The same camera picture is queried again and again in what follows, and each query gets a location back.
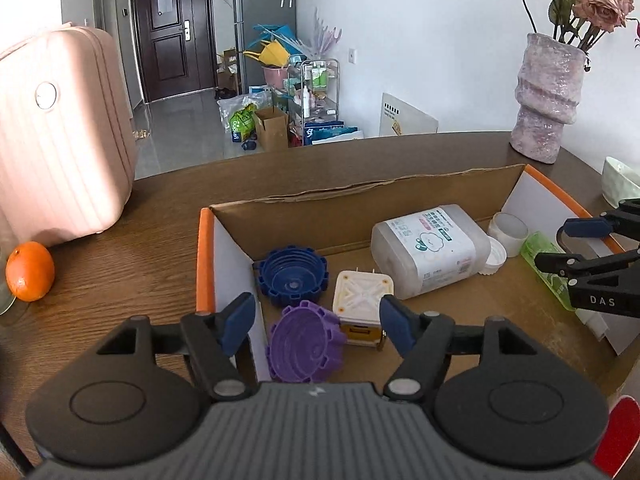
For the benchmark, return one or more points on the pink textured vase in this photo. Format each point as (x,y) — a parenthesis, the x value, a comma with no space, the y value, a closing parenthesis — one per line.
(547,95)

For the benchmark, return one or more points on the clear cotton swab container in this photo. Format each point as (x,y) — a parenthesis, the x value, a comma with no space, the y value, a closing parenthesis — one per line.
(425,250)

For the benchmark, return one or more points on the dried pink roses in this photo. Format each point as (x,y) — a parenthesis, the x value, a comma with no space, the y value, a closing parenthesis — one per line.
(597,2)

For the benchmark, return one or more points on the red cardboard box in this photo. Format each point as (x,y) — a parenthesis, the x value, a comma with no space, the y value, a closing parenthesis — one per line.
(380,215)

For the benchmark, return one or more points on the white board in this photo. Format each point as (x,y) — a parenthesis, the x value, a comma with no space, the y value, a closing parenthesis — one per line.
(407,117)

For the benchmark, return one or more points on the blue ridged plastic cap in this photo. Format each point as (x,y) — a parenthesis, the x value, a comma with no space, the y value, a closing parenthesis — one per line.
(292,275)

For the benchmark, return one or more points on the pink suitcase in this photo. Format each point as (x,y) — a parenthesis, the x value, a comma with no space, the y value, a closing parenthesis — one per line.
(60,150)

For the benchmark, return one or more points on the dark brown door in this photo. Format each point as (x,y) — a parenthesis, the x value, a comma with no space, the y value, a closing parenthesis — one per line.
(170,35)

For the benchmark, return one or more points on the green clear plastic packet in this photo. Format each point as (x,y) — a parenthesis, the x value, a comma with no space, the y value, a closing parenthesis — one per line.
(542,260)

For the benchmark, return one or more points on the white and yellow cube box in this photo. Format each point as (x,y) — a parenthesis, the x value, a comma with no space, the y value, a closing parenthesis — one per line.
(360,300)

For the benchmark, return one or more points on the grey refrigerator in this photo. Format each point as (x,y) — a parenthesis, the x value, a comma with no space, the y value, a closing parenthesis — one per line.
(262,5)

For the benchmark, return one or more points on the orange fruit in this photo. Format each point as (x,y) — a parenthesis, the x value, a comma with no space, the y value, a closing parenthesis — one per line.
(30,271)

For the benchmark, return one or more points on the pink plastic basin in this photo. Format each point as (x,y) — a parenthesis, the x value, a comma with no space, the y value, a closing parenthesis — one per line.
(275,76)

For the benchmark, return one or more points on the yellow and blue plastic pile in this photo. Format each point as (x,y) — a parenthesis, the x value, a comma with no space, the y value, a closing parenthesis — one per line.
(275,50)

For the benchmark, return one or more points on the blue and white carton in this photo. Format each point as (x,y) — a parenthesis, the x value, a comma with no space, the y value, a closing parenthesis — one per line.
(330,132)

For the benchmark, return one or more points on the white wall socket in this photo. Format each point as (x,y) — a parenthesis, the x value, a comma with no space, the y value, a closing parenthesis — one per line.
(353,56)

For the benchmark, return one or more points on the white round plastic cup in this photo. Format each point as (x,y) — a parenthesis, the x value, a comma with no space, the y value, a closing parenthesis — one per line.
(507,230)

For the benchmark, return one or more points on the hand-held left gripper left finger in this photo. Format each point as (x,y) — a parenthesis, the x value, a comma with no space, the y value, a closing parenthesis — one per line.
(235,322)

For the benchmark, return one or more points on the small brown cardboard box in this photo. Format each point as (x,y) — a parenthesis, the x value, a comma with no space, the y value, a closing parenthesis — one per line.
(272,130)

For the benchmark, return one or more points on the lilac plastic hangers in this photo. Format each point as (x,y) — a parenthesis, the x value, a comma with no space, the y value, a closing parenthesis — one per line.
(326,35)

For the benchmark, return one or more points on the green plastic bag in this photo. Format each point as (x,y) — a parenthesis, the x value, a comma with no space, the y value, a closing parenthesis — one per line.
(242,125)

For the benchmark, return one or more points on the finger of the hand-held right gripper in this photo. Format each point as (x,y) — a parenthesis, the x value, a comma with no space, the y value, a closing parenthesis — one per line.
(562,262)
(587,227)

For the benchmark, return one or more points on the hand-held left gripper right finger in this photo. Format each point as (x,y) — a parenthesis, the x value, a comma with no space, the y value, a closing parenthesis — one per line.
(397,327)

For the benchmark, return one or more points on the red oval object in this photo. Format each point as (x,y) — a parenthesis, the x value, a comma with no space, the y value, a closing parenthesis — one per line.
(620,435)

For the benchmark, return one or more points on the pale green bowl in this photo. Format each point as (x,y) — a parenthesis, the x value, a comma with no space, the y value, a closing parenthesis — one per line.
(620,182)

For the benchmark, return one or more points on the purple ridged plastic cap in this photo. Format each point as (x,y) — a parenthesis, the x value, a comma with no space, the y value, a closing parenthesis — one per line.
(305,345)

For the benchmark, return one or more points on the small white bottle cap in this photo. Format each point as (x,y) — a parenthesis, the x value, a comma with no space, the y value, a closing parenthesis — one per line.
(495,257)

